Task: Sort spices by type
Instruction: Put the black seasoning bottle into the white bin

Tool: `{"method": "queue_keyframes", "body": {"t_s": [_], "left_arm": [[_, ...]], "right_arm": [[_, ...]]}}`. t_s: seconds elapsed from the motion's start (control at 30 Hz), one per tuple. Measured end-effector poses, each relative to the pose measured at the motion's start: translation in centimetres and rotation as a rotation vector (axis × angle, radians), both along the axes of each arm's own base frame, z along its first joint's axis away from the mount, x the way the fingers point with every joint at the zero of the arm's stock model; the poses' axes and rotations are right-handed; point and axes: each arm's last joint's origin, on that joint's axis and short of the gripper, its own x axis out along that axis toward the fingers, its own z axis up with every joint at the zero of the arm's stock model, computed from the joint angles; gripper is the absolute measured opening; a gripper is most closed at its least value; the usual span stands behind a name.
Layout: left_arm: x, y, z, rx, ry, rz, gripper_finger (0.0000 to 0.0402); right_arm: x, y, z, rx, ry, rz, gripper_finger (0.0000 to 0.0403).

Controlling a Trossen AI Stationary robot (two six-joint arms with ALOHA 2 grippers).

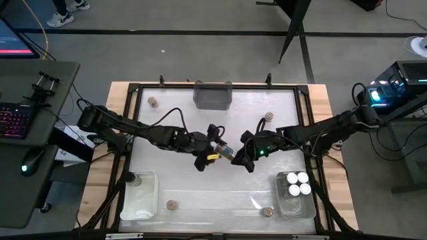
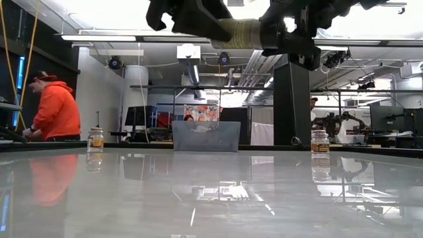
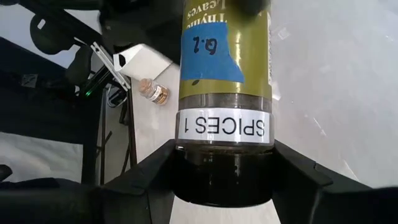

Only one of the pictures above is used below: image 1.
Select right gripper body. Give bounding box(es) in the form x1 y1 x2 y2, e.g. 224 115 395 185
250 130 284 157

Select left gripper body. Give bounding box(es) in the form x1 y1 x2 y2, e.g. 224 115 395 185
185 131 216 157

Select black-lid green spice jar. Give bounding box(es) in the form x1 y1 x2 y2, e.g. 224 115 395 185
125 171 143 187
215 143 237 161

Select dark grey plastic bin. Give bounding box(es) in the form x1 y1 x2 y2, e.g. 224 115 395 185
192 79 234 111

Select grey-tinted clear plastic bin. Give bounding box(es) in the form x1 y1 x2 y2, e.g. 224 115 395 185
275 171 317 220

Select computer tower with lights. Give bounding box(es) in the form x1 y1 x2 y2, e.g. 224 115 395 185
356 59 427 116

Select black clamp stand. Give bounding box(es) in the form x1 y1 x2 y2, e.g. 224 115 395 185
22 71 61 107

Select black computer mouse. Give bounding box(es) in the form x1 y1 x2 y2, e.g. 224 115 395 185
20 146 46 177

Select black equipment case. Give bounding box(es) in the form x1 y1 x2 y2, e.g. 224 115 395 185
350 0 384 12

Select person's shoe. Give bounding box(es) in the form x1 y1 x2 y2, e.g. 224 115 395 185
65 0 91 13
46 11 75 28

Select backlit black keyboard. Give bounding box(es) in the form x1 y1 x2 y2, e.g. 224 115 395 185
0 102 34 140

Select dark grey side desk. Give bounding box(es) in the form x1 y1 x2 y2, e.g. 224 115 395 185
0 59 81 230

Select person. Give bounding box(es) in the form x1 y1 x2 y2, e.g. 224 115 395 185
46 0 91 28

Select computer monitor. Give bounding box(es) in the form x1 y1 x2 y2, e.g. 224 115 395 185
0 16 41 60

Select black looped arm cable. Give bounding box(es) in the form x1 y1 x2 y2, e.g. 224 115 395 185
149 107 191 137
255 117 268 134

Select black metal table frame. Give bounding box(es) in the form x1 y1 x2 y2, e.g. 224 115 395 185
79 73 358 240

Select black floor cable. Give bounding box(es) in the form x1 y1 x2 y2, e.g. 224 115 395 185
385 0 427 33

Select yellow cable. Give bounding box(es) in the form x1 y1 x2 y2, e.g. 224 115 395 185
20 0 49 61

